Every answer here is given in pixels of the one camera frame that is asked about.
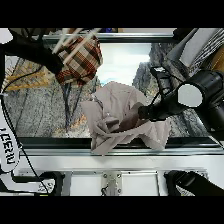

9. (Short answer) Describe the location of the silver frame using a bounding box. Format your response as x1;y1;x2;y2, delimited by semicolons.
0;32;224;197

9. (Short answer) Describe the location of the beige shirt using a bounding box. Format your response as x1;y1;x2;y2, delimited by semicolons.
80;81;172;156

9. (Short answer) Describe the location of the striped garment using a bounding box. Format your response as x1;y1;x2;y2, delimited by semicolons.
196;30;224;66

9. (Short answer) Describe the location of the red checked shirt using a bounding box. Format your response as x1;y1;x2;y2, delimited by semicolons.
54;34;104;87

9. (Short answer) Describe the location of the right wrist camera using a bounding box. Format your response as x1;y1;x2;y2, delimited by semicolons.
149;66;175;97

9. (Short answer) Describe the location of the black cable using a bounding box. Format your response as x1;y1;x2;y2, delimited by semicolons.
0;64;51;195

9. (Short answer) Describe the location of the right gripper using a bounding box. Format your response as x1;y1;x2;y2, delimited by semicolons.
137;103;160;122

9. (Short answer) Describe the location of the grey garment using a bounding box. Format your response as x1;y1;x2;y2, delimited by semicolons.
165;28;222;69

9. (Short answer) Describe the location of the beige clothes hanger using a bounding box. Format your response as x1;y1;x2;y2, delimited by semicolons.
52;28;102;65

